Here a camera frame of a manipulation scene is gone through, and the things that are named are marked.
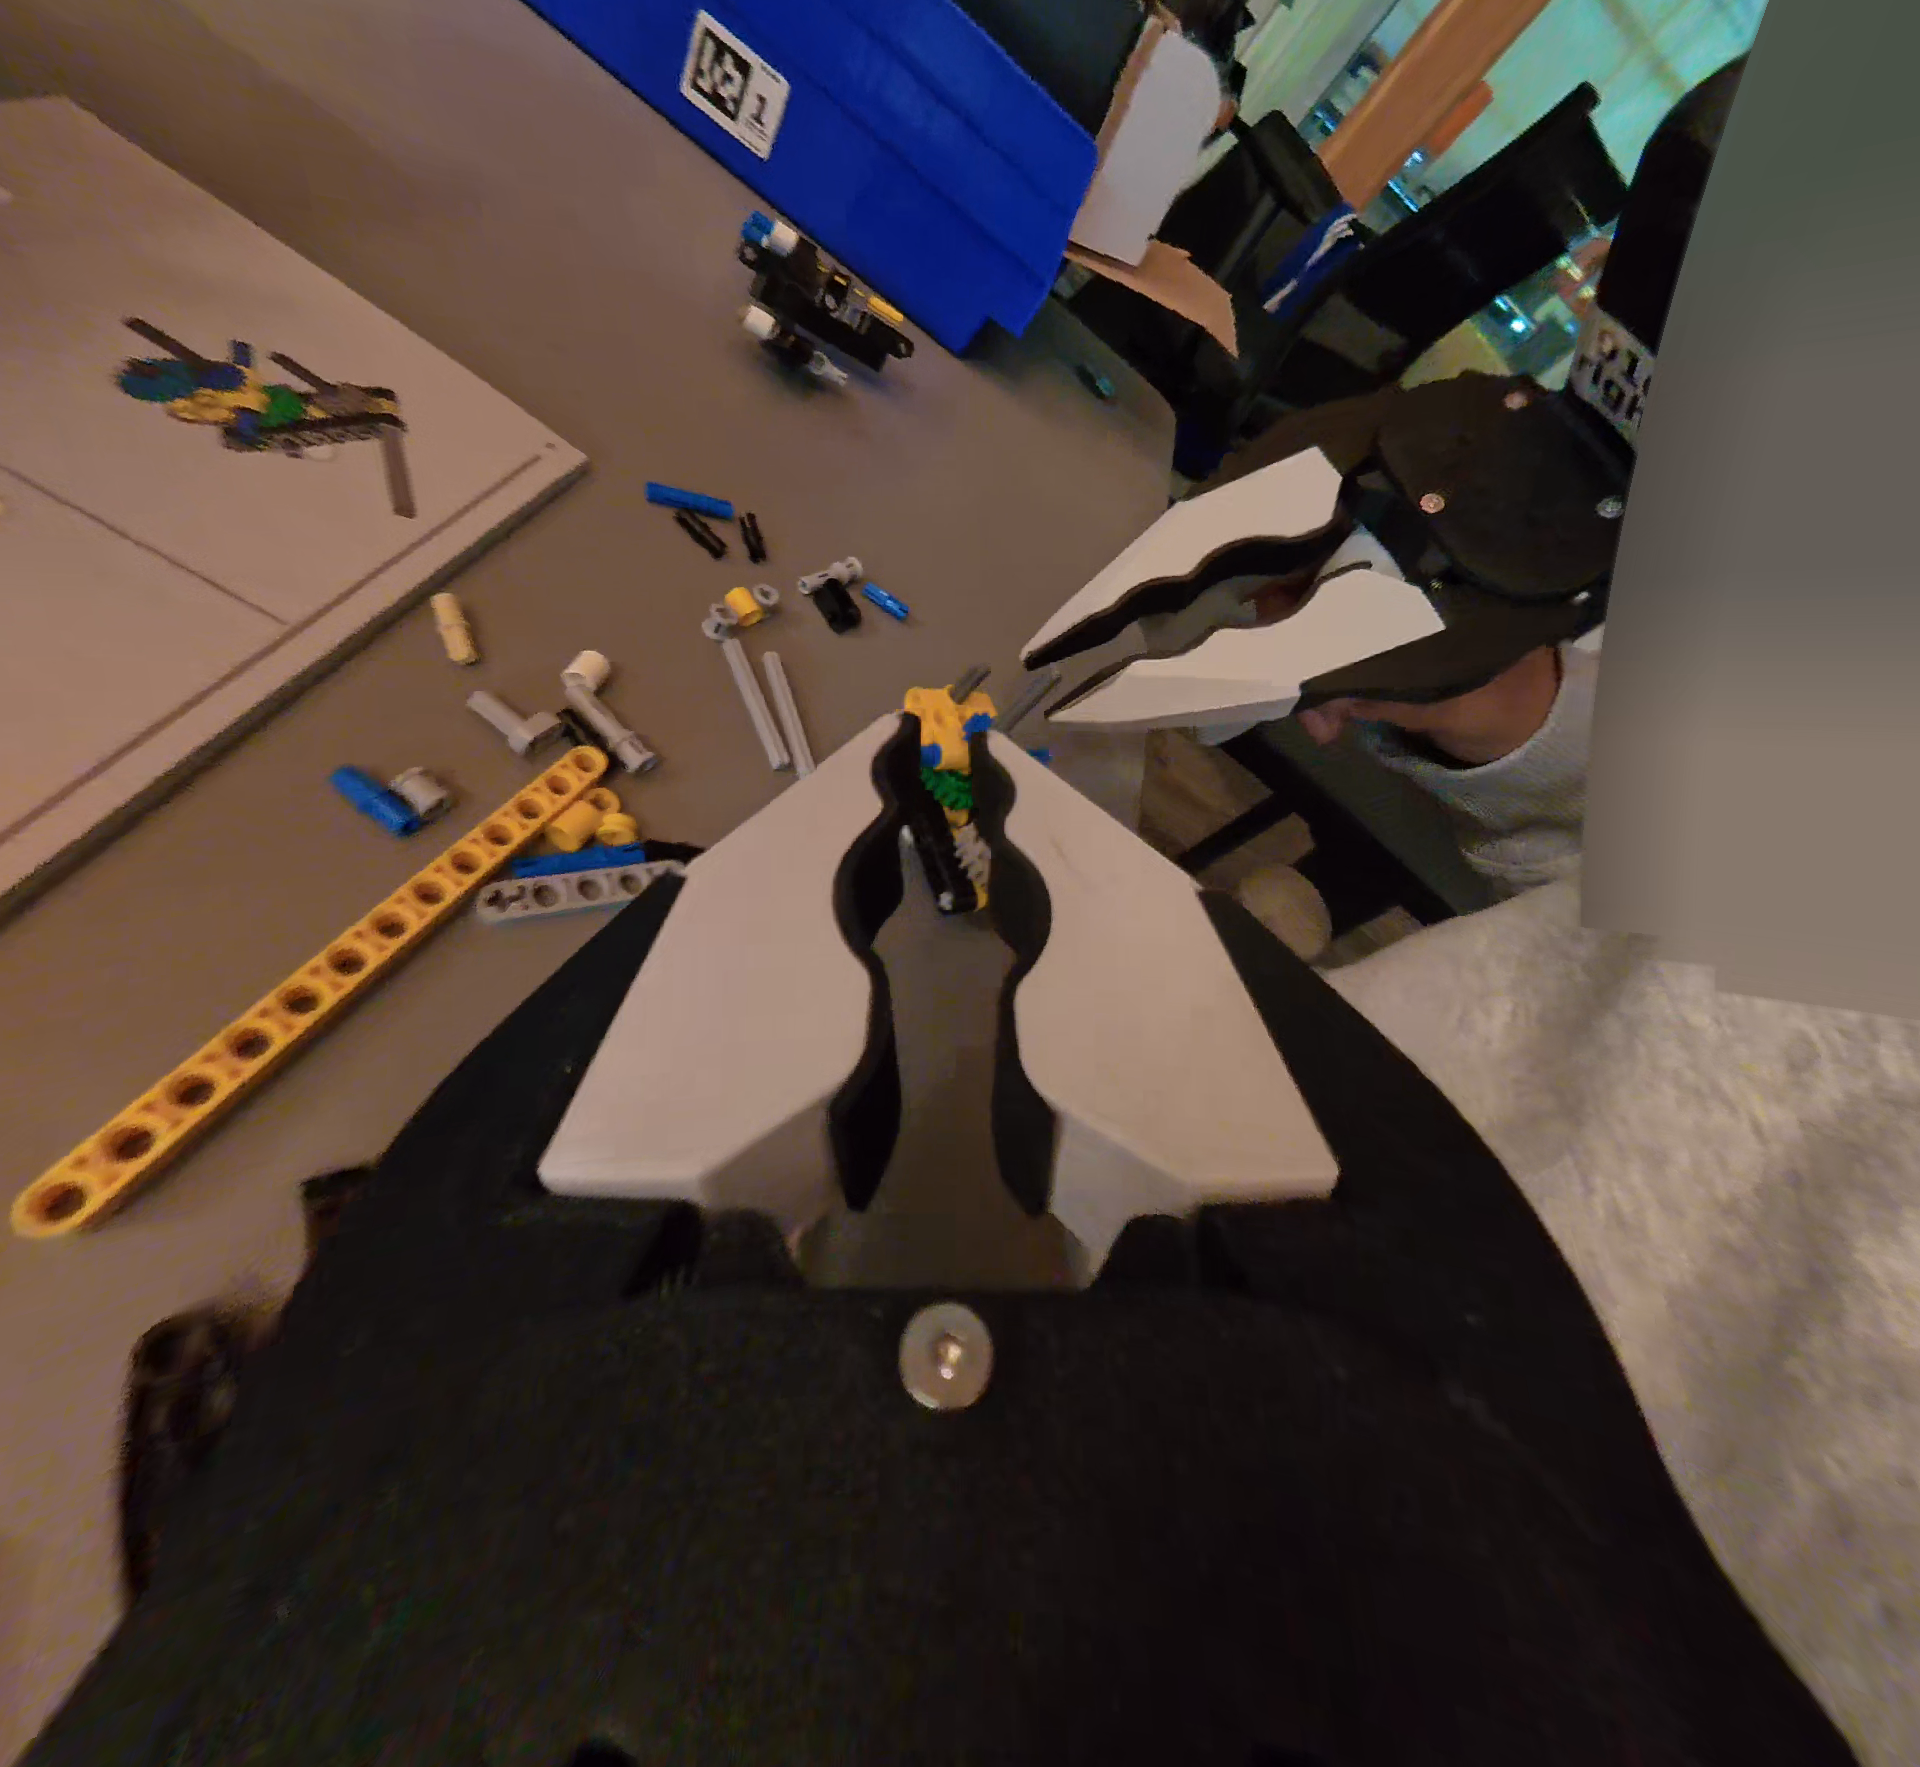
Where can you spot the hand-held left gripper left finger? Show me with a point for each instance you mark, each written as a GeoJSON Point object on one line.
{"type": "Point", "coordinates": [705, 1033]}

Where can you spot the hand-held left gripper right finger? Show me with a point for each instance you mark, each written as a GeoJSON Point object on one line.
{"type": "Point", "coordinates": [1186, 1033]}

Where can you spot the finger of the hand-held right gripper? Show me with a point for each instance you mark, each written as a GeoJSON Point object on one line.
{"type": "Point", "coordinates": [1201, 522]}
{"type": "Point", "coordinates": [1289, 650]}

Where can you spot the yellow lego gear assembly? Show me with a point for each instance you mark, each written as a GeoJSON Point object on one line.
{"type": "Point", "coordinates": [946, 726]}

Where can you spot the person's right forearm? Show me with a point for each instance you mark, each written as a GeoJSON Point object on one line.
{"type": "Point", "coordinates": [1515, 808]}

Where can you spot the light grey thin lego liftarm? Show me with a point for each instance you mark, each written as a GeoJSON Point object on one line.
{"type": "Point", "coordinates": [586, 893]}

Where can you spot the blue thin lego liftarm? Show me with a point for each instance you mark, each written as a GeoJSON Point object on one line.
{"type": "Point", "coordinates": [580, 863]}

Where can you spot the yellow lego connector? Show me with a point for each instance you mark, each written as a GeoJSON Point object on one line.
{"type": "Point", "coordinates": [586, 824]}

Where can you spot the short blue lego pin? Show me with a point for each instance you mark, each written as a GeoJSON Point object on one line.
{"type": "Point", "coordinates": [887, 602]}

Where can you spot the black lego pin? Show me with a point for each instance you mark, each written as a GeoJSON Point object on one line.
{"type": "Point", "coordinates": [700, 534]}
{"type": "Point", "coordinates": [755, 539]}
{"type": "Point", "coordinates": [576, 732]}

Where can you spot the long grey lego axle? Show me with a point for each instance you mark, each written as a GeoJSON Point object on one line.
{"type": "Point", "coordinates": [789, 715]}
{"type": "Point", "coordinates": [755, 704]}

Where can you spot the white grey lego connector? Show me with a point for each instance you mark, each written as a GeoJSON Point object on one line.
{"type": "Point", "coordinates": [607, 709]}

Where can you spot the grey lego angle connector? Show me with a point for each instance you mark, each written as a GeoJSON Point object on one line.
{"type": "Point", "coordinates": [509, 721]}

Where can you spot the black lego connector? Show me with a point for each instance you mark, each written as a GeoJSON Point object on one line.
{"type": "Point", "coordinates": [838, 607]}

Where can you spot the grey lego pin connector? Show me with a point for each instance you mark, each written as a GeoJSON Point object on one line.
{"type": "Point", "coordinates": [829, 576]}

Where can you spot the blue lego connector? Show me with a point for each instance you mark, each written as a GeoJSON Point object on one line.
{"type": "Point", "coordinates": [374, 802]}

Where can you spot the long yellow lego beam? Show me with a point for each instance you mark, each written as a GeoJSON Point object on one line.
{"type": "Point", "coordinates": [301, 1002]}

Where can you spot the yellow lego bush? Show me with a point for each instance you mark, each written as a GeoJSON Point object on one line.
{"type": "Point", "coordinates": [743, 607]}

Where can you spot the black lego subassembly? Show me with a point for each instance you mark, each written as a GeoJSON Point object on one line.
{"type": "Point", "coordinates": [818, 299]}

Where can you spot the tan lego pin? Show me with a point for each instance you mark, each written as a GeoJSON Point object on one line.
{"type": "Point", "coordinates": [454, 628]}

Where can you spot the long blue lego pin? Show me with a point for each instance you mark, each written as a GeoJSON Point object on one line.
{"type": "Point", "coordinates": [692, 500]}

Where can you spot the lego instruction booklet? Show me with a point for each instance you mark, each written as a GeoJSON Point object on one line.
{"type": "Point", "coordinates": [301, 522]}

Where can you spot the person's right hand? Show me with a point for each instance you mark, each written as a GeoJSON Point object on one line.
{"type": "Point", "coordinates": [1441, 709]}

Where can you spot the black chair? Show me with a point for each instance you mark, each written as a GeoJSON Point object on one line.
{"type": "Point", "coordinates": [1502, 209]}

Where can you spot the cardboard box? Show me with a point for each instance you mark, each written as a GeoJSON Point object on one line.
{"type": "Point", "coordinates": [1155, 134]}

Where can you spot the wooden beam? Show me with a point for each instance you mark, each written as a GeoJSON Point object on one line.
{"type": "Point", "coordinates": [1486, 14]}

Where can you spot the blue plastic bin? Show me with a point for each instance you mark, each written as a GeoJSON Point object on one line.
{"type": "Point", "coordinates": [901, 103]}

